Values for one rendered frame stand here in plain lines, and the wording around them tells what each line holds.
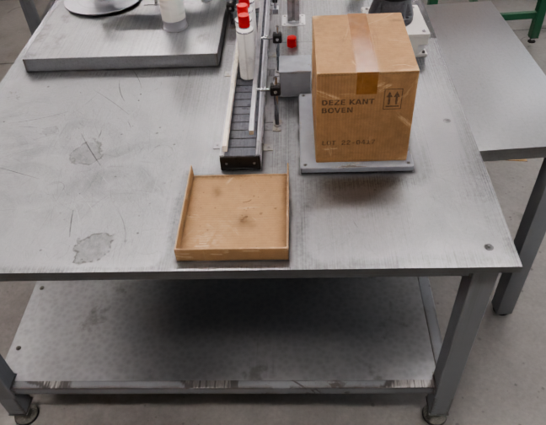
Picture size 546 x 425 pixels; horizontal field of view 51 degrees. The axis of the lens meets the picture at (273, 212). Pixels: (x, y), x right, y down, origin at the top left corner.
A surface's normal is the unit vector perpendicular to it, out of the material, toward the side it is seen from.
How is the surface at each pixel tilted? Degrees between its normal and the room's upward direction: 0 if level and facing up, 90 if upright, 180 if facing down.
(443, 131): 0
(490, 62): 0
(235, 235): 0
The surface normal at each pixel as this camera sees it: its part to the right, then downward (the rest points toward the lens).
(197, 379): -0.04, -0.71
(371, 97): -0.01, 0.70
